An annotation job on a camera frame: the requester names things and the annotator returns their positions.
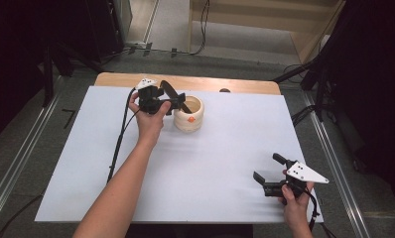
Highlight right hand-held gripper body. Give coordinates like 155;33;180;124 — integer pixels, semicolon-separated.
263;159;329;199

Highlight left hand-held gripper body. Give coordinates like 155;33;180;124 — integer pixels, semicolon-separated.
135;77;174;116

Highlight black kitchen knife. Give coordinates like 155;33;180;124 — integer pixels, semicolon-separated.
160;79;194;114

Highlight cream ribbed ceramic cup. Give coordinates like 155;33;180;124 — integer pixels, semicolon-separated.
173;94;205;134

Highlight person's left hand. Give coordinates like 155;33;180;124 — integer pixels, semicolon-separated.
128;92;173;149

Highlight person's right hand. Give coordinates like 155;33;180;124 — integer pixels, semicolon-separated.
278;169;316;227

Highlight white table mat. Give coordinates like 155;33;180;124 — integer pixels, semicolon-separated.
35;85;324;224

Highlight black metal stand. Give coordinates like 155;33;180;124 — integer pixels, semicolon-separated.
273;49;332;123
41;43;104;107

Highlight black cabinet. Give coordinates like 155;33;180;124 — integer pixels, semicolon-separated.
85;0;134;63

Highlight light wooden shelf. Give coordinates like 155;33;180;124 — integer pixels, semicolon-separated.
188;0;347;64

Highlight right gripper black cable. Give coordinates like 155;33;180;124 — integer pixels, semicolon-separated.
304;187;337;238

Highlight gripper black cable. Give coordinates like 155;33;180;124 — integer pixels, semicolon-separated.
304;187;337;238
0;87;137;238

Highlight aluminium floor rail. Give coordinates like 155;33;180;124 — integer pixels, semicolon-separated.
303;90;372;238
0;75;65;226

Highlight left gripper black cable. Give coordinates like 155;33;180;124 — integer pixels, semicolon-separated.
0;87;137;238

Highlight black floor cables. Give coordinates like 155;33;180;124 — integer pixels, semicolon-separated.
290;104;317;127

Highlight black hanging cable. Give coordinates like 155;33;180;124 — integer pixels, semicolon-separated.
189;0;211;56

